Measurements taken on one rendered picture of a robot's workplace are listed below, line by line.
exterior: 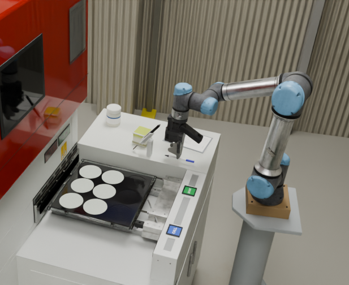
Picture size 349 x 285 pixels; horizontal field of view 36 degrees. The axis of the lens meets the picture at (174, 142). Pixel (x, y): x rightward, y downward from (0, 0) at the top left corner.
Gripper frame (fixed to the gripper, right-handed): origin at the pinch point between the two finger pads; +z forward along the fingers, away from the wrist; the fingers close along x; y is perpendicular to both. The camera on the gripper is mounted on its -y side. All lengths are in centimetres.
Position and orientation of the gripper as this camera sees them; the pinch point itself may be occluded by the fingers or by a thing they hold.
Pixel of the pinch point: (179, 156)
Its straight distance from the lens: 245.2
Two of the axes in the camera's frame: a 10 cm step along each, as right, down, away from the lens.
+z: -1.0, 8.5, 5.2
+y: -9.6, -2.1, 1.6
